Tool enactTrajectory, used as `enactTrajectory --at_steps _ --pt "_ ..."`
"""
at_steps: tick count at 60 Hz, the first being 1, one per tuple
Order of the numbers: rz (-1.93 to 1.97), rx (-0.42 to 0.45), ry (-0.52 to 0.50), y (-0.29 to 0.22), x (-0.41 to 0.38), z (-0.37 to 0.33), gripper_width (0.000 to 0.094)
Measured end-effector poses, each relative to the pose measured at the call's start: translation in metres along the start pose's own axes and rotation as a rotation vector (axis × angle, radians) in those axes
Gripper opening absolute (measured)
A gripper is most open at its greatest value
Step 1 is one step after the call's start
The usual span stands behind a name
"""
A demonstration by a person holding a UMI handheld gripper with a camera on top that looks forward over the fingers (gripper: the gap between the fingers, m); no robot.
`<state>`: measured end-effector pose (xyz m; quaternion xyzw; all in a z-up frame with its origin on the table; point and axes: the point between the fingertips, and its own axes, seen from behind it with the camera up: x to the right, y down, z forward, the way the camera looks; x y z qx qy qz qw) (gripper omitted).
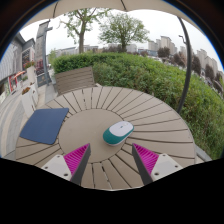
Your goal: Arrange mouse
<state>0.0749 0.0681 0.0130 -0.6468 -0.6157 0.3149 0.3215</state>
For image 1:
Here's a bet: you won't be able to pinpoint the dark curved umbrella pole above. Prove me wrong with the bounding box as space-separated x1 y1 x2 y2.
175 16 194 115

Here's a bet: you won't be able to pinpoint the blue mouse pad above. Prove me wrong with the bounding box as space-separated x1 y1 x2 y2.
19 107 70 146

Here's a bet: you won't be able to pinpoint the grey sign pylon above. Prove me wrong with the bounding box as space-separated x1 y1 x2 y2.
34 20 54 86

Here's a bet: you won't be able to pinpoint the grey storefront building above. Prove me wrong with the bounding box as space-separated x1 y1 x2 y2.
0 33 36 98

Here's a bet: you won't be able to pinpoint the white and teal computer mouse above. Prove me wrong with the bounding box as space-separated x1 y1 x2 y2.
102 120 135 147

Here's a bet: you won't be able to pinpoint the round-crowned tree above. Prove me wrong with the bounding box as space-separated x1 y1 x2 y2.
98 13 151 53

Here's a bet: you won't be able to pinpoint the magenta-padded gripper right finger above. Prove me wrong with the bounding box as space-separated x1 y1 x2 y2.
131 143 184 186

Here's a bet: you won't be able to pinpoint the beige patio umbrella canopy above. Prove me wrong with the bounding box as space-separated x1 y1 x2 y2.
24 0 201 32

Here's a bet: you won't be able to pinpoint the beige slatted chair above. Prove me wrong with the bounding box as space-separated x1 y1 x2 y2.
54 65 103 97

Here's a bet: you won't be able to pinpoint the distant apartment buildings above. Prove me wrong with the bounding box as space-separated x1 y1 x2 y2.
146 34 224 79

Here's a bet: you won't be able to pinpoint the green hedge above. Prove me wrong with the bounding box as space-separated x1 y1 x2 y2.
51 51 224 161

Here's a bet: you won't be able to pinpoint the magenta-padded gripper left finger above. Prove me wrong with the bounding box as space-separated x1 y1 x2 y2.
41 143 92 187

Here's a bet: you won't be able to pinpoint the white planter with flowers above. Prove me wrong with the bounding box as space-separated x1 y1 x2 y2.
20 86 39 118

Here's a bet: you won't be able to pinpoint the tall white planter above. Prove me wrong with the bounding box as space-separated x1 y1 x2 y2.
24 61 38 85

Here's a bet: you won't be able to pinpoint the thin-crowned tree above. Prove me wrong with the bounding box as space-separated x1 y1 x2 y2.
59 8 111 55

